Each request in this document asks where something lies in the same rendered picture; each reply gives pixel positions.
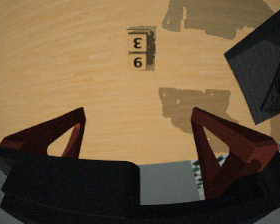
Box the beige digit cube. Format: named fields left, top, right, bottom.
left=128, top=33, right=147, bottom=52
left=129, top=52, right=147, bottom=70

